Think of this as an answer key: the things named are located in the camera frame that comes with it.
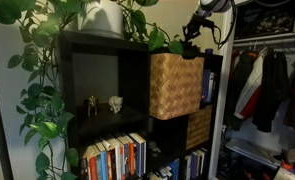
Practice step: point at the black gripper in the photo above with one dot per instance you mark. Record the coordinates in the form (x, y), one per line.
(197, 26)

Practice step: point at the black soft object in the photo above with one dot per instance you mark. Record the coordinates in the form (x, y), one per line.
(189, 50)

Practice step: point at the large woven bamboo drawer basket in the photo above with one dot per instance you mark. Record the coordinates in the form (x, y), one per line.
(175, 86)

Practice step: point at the small purple cup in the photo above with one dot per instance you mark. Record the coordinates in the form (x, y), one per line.
(209, 51)

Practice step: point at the tall blue book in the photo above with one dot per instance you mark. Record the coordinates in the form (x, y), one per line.
(206, 86)

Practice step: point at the white hardcover book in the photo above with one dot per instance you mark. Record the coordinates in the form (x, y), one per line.
(211, 87)

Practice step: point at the orange hanger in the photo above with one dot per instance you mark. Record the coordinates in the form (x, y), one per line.
(252, 55)

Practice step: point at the black cube bookshelf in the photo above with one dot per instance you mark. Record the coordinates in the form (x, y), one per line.
(133, 83)

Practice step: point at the dark hanging garment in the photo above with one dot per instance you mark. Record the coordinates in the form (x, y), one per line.
(237, 96)

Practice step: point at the dark printed box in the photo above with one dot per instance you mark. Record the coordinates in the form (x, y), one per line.
(267, 20)

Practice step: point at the white and red jacket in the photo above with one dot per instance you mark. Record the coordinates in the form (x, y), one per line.
(252, 90)

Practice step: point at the white plant pot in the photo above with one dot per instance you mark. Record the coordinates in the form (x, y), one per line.
(102, 16)

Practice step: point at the white closet shelf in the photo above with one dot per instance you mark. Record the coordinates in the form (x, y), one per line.
(280, 34)

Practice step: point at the small woven bamboo basket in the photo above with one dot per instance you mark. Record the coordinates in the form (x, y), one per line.
(202, 131)

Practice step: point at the black hanging jacket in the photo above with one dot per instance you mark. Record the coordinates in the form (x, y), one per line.
(270, 90)

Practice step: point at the metal closet rod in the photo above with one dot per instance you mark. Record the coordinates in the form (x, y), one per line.
(287, 40)

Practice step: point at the white elephant figurine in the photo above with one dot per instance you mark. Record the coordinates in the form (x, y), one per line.
(115, 103)

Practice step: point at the grey pebble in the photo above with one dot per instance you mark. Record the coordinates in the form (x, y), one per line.
(154, 154)
(156, 150)
(152, 144)

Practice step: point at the gold animal figurine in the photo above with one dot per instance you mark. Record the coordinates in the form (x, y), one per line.
(92, 105)

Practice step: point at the dark blue paperback book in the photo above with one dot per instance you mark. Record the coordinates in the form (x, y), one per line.
(194, 164)

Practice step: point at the lower shelf books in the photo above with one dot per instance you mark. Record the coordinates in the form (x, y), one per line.
(140, 156)

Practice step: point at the grey flat board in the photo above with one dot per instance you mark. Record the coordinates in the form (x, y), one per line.
(250, 151)

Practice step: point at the bright blue book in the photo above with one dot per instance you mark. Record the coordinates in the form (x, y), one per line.
(175, 168)

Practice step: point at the orange spine book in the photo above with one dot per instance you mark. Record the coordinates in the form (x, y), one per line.
(131, 158)

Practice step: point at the blue-grey book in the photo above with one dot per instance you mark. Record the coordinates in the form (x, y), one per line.
(126, 160)

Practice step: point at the pile of white books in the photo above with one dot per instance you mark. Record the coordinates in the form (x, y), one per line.
(160, 173)

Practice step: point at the row of books lower left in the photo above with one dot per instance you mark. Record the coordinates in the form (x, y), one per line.
(115, 160)

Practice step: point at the orange clamp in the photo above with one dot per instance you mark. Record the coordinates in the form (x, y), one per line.
(286, 164)

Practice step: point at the orange-red spine book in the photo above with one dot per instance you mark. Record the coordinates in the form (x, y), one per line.
(93, 168)

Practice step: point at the brown paperback book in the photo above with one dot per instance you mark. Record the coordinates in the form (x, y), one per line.
(83, 165)

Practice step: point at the green pothos plant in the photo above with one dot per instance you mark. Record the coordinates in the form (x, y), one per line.
(5, 10)

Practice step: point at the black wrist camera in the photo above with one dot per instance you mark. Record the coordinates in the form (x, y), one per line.
(207, 22)

